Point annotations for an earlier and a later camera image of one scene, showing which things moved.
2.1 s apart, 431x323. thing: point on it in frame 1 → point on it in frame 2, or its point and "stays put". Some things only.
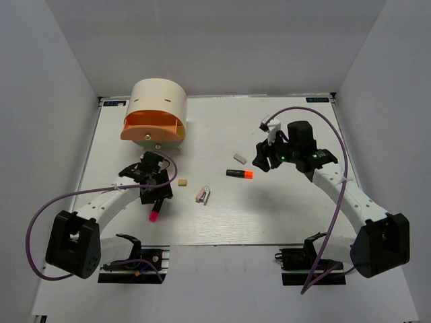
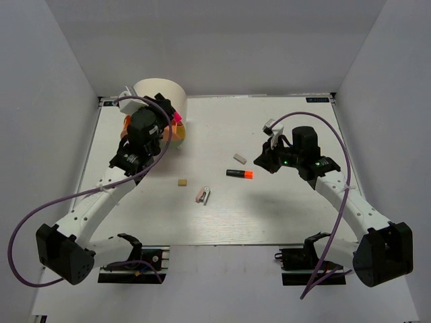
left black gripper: [164, 192] → [166, 103]
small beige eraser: [182, 182] stays put
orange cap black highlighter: [240, 173] stays put
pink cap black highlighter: [153, 216] → [177, 116]
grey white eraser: [240, 159] stays put
